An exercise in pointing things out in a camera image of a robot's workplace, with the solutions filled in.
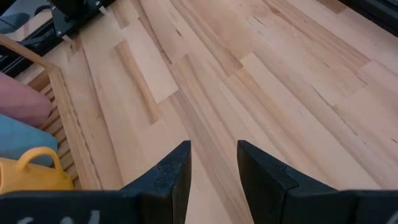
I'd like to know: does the plain blue mug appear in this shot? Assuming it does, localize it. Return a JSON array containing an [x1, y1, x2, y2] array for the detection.
[[0, 113, 59, 167]]

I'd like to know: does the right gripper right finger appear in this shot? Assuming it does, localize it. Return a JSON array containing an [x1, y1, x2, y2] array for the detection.
[[238, 139, 355, 224]]

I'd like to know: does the wooden slatted tray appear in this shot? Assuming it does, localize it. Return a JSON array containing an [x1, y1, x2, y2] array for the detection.
[[0, 33, 103, 190]]

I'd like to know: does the plain yellow mug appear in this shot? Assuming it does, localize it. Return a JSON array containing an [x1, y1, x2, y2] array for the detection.
[[0, 146, 75, 195]]

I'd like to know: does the plain pink mug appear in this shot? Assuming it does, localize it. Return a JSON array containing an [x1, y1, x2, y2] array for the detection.
[[0, 72, 53, 128]]

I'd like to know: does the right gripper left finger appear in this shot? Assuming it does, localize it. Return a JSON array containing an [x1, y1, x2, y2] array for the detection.
[[121, 140, 192, 224]]

